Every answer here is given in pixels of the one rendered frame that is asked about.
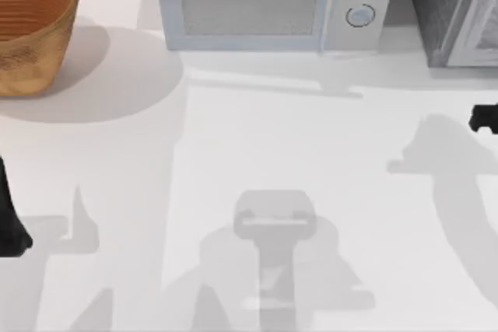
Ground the pale microwave oven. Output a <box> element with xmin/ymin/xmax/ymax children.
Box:
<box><xmin>151</xmin><ymin>0</ymin><xmax>401</xmax><ymax>55</ymax></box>

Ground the round microwave knob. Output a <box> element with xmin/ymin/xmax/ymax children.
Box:
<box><xmin>345</xmin><ymin>2</ymin><xmax>377</xmax><ymax>29</ymax></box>

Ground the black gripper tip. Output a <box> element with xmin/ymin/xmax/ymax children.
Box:
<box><xmin>468</xmin><ymin>103</ymin><xmax>498</xmax><ymax>136</ymax></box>
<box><xmin>0</xmin><ymin>156</ymin><xmax>33</xmax><ymax>259</ymax></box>

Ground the microwave oven door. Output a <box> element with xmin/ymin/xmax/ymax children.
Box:
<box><xmin>152</xmin><ymin>0</ymin><xmax>338</xmax><ymax>52</ymax></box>

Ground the brown woven basket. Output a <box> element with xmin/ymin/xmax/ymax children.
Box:
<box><xmin>0</xmin><ymin>0</ymin><xmax>81</xmax><ymax>97</ymax></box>

